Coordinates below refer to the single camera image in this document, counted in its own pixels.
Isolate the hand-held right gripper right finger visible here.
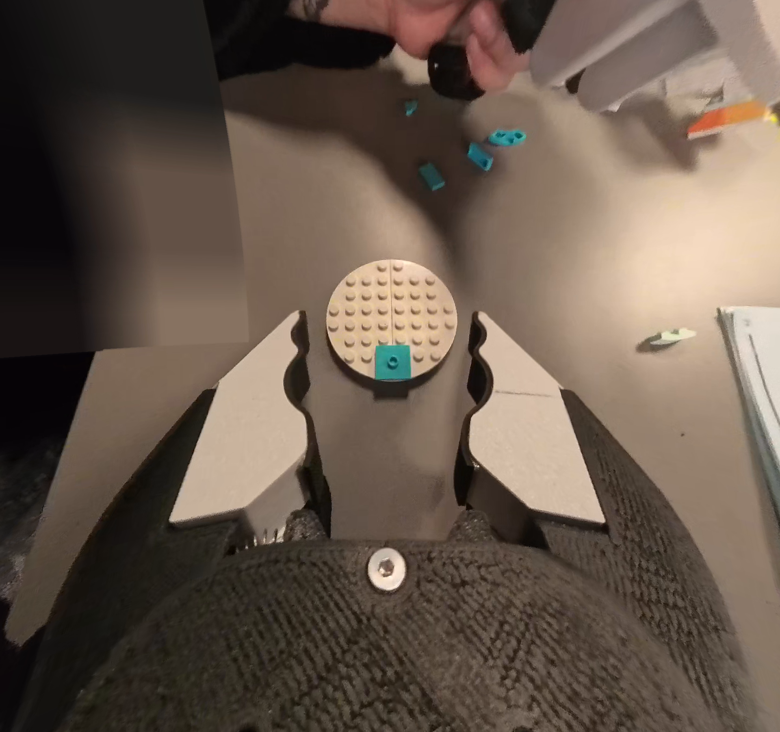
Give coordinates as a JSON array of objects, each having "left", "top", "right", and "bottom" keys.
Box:
[{"left": 454, "top": 310, "right": 608, "bottom": 527}]

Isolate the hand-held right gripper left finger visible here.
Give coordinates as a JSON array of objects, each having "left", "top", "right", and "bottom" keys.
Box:
[{"left": 168, "top": 310, "right": 333, "bottom": 541}]

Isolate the teal square lego tile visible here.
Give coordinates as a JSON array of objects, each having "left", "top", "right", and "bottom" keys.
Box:
[{"left": 373, "top": 344, "right": 413, "bottom": 381}]

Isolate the round tan lego plate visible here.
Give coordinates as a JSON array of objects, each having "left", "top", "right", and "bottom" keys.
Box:
[{"left": 326, "top": 258, "right": 459, "bottom": 387}]

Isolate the person's left forearm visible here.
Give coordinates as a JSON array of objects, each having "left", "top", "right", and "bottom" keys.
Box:
[{"left": 204, "top": 0, "right": 397, "bottom": 82}]

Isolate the colourful lego set box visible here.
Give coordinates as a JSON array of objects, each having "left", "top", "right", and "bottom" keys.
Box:
[{"left": 686, "top": 98, "right": 780, "bottom": 141}]

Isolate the pale green lego piece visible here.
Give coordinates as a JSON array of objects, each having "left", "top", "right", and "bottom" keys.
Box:
[{"left": 639, "top": 327, "right": 697, "bottom": 353}]

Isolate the open lego instruction booklet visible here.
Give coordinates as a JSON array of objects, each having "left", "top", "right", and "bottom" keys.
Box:
[{"left": 717, "top": 305, "right": 780, "bottom": 480}]

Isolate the person's left hand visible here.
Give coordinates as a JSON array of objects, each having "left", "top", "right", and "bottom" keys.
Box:
[{"left": 323, "top": 0, "right": 635, "bottom": 92}]

